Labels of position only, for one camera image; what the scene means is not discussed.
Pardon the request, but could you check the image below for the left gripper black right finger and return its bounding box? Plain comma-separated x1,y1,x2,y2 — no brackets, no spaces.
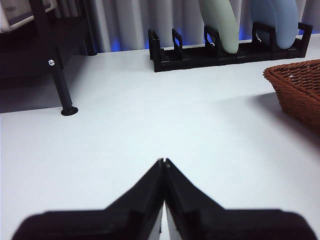
163,157,319,240

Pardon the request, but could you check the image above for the pale grey curtain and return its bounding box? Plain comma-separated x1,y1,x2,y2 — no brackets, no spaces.
44,0,320,54

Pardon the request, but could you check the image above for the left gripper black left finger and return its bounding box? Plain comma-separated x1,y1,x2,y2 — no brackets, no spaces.
11,158,166,240

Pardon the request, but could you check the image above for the pale green plate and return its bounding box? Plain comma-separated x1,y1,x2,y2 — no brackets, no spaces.
199,0,239,54

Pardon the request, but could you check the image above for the black metal shelf frame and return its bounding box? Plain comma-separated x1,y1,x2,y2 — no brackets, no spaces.
0,0,99,117

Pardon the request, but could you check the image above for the black plate rack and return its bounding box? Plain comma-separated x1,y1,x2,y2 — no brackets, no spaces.
147,21,314,74

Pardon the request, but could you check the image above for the white toaster oven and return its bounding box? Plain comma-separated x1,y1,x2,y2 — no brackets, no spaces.
0,0,57,35

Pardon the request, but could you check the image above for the pale blue plate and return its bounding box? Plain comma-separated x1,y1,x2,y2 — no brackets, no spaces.
250,0,299,50

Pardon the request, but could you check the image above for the brown woven wicker basket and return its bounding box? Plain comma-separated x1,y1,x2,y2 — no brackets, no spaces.
262,59,320,134

